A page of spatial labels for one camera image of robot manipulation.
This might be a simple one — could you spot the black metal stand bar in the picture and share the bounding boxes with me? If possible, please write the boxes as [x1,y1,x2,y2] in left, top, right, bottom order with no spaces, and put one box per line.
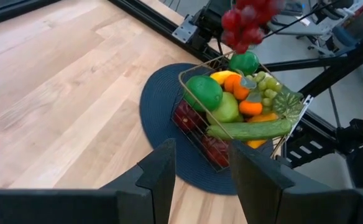
[260,32,363,98]

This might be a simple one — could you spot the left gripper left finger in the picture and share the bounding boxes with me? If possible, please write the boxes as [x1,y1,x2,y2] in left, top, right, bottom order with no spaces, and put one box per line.
[102,138,177,224]

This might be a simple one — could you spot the thin black cable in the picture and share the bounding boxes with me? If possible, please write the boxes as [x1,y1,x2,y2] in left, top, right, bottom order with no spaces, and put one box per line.
[262,0,344,40]

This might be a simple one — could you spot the gold rimmed wire basket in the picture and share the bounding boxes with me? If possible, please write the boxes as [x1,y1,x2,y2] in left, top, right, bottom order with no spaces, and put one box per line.
[170,51,313,174]

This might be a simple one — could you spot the black aluminium table frame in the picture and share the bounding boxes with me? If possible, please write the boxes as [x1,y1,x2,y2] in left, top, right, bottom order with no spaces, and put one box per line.
[0,0,339,169]

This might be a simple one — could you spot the green pear with stem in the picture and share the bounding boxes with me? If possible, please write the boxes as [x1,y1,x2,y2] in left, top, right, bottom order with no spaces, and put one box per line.
[206,91,244,126]

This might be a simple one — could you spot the green grape bunch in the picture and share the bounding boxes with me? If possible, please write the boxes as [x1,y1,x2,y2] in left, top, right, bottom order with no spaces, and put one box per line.
[246,70,304,123]

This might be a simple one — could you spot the yellow banana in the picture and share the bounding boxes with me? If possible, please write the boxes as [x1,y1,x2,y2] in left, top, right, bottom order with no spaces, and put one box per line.
[209,70,241,85]

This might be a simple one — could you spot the round dark blue placemat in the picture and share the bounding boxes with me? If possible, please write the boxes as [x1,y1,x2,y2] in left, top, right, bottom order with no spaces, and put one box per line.
[139,63,275,196]

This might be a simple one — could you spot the green cucumber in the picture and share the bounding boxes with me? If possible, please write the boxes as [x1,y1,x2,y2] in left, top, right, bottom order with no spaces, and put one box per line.
[206,119,293,141]

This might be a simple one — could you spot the small red apple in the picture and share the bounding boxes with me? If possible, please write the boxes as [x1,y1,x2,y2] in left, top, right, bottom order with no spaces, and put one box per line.
[173,100,204,133]

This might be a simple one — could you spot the grey blue office chair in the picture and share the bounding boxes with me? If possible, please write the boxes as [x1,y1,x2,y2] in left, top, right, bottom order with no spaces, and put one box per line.
[267,0,363,58]

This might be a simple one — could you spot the yellow bell pepper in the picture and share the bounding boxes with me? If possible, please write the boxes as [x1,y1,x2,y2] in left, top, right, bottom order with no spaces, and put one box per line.
[246,112,279,149]

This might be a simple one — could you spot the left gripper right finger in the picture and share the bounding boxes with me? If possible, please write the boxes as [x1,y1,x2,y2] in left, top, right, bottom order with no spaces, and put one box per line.
[229,140,331,224]

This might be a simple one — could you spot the small red object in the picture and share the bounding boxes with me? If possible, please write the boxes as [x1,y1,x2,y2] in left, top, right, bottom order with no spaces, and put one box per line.
[221,0,285,54]

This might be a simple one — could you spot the dark red apple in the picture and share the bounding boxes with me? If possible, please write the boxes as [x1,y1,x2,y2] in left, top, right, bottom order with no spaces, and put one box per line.
[201,136,232,168]

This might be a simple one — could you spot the small green lime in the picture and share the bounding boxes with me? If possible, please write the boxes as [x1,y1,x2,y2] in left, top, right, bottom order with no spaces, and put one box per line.
[229,51,260,76]

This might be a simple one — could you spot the orange tomato cluster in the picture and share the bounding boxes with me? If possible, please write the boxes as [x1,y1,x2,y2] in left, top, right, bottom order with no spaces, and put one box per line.
[224,73,264,117]

